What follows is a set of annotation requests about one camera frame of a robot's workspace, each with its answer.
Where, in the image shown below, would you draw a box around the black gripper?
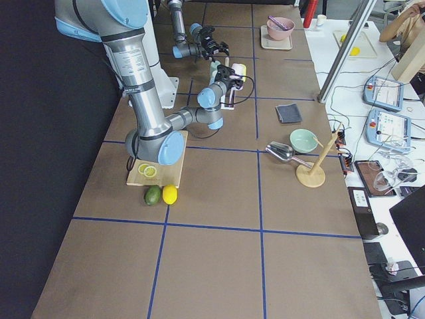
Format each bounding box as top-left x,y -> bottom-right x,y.
214,64 -> 244,89
198,26 -> 229,60

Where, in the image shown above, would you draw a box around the mint green cup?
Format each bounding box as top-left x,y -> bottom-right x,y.
209,60 -> 221,84

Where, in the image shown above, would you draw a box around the pink cup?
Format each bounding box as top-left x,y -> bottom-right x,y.
230,63 -> 245,90

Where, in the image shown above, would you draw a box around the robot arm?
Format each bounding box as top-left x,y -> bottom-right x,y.
165,0 -> 229,62
54,1 -> 243,165

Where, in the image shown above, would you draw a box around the yellow cup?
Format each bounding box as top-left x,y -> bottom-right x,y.
238,64 -> 246,77

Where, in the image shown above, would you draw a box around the white paper cup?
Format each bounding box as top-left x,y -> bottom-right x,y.
316,14 -> 327,27

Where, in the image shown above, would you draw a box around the beige Rabbit tray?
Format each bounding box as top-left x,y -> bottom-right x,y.
260,25 -> 294,51

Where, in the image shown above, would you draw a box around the pink bowl with ice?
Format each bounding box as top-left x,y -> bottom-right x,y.
266,17 -> 295,41

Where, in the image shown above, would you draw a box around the grey folded cloth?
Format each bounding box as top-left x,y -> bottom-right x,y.
276,103 -> 302,124

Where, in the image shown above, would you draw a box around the steel scoop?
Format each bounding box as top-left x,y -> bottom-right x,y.
266,141 -> 312,169

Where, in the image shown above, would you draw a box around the mint green bowl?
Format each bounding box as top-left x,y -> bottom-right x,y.
290,129 -> 318,154

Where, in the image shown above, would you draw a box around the lemon slice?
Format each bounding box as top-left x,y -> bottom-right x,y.
138,163 -> 149,174
143,165 -> 157,178

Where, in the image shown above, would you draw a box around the wooden cutting board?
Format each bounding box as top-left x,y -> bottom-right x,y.
126,150 -> 185,188

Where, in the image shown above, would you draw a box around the yellow lemon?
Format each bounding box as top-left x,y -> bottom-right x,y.
162,184 -> 178,205

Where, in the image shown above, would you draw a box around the yellow fruit on tray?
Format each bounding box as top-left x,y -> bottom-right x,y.
349,47 -> 360,56

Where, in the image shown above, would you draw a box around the wooden mug tree stand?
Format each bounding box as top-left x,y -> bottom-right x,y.
296,123 -> 343,188

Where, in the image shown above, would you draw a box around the green avocado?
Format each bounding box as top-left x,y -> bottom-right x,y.
143,185 -> 161,206

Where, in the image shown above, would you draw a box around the beige fruit tray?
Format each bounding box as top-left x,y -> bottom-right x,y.
333,30 -> 377,58

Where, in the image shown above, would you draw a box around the far teach pendant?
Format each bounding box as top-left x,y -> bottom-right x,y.
363,76 -> 404,112

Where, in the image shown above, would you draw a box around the teach pendant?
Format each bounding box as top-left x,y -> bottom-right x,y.
365,108 -> 411,154
363,76 -> 404,112

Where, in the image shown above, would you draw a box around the near teach pendant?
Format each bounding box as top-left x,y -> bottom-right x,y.
365,108 -> 411,154

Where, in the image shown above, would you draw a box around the black tablet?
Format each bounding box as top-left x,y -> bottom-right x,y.
354,160 -> 396,197

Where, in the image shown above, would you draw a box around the person at desk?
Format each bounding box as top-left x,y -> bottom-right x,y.
379,1 -> 424,58

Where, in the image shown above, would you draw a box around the safety glasses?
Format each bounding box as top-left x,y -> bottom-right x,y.
373,169 -> 403,196

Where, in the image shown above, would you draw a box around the black computer mouse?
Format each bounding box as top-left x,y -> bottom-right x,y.
397,168 -> 418,182

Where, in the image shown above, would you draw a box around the black laptop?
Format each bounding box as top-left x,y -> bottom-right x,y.
389,186 -> 424,266

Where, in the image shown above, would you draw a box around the aluminium frame post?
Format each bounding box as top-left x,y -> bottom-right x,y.
317,0 -> 377,104

